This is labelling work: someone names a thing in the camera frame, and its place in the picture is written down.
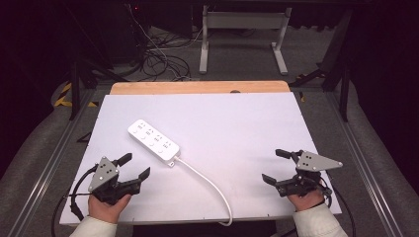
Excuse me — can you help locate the white table board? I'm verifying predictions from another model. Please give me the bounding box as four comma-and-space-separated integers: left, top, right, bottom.
58, 92, 343, 227

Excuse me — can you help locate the black metal stand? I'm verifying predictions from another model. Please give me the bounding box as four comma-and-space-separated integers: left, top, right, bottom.
289, 9, 353, 123
68, 57, 130, 121

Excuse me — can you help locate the tangle of floor cables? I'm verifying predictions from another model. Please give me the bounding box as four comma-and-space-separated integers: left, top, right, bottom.
124, 3, 211, 83

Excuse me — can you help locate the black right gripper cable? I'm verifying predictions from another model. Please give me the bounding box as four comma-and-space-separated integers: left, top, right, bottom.
316, 177, 358, 237

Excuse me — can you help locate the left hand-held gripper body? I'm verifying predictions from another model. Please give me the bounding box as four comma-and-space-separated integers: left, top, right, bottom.
87, 156, 142, 205

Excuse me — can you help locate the person's left hand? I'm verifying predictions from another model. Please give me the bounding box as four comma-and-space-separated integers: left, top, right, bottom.
87, 194, 133, 225

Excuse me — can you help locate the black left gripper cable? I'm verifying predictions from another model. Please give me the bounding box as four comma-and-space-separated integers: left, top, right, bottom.
50, 163, 100, 237

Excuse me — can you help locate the aluminium floor rail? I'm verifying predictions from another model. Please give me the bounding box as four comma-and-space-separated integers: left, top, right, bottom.
6, 88, 97, 237
323, 91, 405, 237

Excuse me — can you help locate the white metal desk frame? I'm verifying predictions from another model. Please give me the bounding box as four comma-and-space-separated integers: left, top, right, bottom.
199, 4, 293, 76

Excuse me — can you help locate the white power strip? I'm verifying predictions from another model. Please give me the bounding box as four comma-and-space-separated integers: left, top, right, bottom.
126, 118, 182, 168

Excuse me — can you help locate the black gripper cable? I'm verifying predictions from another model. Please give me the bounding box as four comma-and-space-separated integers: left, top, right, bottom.
316, 177, 358, 237
50, 163, 100, 237

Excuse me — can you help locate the white power strip cable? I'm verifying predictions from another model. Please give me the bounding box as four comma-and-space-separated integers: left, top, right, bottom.
173, 155, 234, 228

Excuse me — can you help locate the wooden table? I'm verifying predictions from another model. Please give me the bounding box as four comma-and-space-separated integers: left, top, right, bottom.
109, 80, 292, 96

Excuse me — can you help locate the person's right hand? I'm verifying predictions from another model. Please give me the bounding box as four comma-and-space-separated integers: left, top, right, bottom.
287, 189, 326, 212

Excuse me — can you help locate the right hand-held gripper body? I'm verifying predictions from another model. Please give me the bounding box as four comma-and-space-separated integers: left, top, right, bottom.
277, 150, 344, 198

